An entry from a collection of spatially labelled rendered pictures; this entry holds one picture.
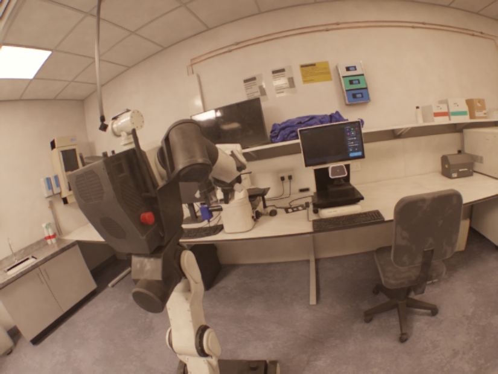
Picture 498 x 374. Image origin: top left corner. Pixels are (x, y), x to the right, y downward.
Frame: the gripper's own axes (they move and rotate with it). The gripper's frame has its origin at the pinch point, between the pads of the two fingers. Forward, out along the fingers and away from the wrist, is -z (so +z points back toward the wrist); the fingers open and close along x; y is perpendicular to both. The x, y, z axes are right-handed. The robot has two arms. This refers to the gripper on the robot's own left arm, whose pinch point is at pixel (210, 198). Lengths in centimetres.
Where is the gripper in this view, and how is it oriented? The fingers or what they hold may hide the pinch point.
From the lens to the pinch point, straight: 115.6
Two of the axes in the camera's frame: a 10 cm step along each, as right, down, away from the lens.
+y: -8.9, 3.4, 3.1
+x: 2.4, -2.4, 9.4
